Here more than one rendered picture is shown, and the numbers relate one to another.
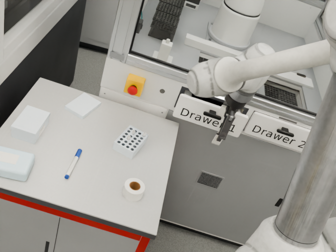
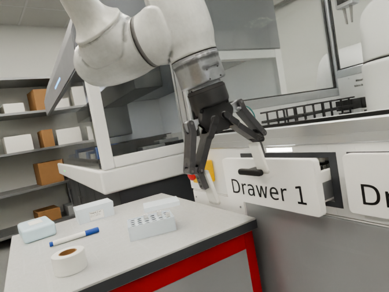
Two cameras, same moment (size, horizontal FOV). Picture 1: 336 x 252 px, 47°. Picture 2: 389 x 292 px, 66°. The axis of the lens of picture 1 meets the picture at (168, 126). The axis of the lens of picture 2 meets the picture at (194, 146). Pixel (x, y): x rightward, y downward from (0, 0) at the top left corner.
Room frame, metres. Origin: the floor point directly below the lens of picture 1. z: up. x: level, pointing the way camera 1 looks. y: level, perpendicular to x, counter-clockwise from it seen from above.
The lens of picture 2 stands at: (0.88, -0.69, 1.03)
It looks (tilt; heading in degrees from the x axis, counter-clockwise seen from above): 4 degrees down; 65
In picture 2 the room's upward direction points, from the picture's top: 10 degrees counter-clockwise
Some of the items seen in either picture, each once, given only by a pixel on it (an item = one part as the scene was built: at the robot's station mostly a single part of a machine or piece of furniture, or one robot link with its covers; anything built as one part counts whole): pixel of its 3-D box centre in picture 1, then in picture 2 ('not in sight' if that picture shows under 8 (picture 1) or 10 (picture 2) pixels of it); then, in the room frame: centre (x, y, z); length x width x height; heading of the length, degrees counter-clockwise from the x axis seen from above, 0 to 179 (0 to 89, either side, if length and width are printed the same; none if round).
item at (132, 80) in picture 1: (134, 85); (201, 171); (1.29, 0.19, 0.88); 0.07 x 0.05 x 0.07; 95
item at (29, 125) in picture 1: (30, 124); (94, 210); (0.96, 0.46, 0.79); 0.13 x 0.09 x 0.05; 4
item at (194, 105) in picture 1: (210, 116); (265, 182); (1.29, -0.14, 0.87); 0.29 x 0.02 x 0.11; 95
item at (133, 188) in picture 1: (133, 189); (69, 261); (0.86, 0.03, 0.78); 0.07 x 0.07 x 0.04
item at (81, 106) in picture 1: (83, 105); (161, 204); (1.18, 0.35, 0.77); 0.13 x 0.09 x 0.02; 166
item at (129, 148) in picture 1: (130, 141); (151, 224); (1.08, 0.11, 0.78); 0.12 x 0.08 x 0.04; 169
